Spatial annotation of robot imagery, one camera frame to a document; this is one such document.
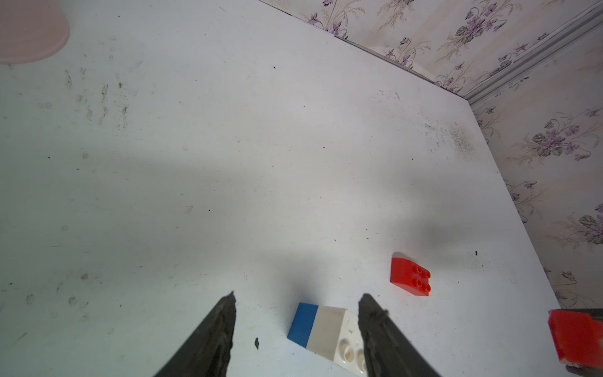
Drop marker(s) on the pink pen cup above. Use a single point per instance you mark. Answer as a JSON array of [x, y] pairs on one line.
[[31, 30]]

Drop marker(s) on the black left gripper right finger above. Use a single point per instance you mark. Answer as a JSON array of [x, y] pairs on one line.
[[387, 351]]

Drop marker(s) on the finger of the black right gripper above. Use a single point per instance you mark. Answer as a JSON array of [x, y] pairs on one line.
[[584, 371]]

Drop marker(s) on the blue lego brick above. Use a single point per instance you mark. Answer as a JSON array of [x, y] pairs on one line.
[[302, 324]]

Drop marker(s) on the long red lego brick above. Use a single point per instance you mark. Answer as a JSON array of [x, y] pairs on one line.
[[577, 338]]

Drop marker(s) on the red curved lego brick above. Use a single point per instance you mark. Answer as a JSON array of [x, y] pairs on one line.
[[409, 276]]

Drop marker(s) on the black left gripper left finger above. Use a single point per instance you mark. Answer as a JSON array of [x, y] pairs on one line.
[[206, 353]]

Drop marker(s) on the white lego brick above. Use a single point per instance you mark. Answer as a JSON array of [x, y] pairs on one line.
[[335, 335]]

